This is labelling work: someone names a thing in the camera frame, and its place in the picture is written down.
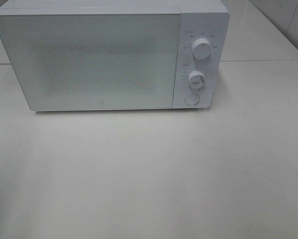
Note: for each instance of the white timer knob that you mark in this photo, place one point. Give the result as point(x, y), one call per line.
point(196, 79)

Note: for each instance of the round white door button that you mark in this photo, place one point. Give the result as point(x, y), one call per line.
point(192, 99)

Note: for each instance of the white microwave oven body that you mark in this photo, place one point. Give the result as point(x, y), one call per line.
point(93, 55)

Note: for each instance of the white upper power knob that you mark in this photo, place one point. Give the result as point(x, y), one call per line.
point(201, 48)

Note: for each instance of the white microwave door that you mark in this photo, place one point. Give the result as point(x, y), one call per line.
point(93, 62)

